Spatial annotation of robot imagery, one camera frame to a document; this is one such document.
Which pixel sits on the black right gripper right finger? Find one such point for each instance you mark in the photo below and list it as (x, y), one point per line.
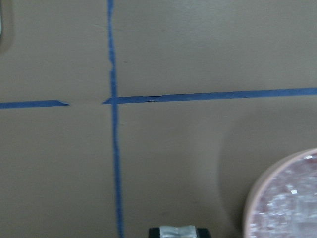
(203, 233)

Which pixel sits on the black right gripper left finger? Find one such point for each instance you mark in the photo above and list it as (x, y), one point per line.
(154, 232)

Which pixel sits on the clear ice cube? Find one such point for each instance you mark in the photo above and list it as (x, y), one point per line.
(178, 232)

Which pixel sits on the pink bowl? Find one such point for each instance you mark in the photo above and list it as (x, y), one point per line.
(283, 201)

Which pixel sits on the cream bear tray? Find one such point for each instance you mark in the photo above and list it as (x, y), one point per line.
(1, 20)

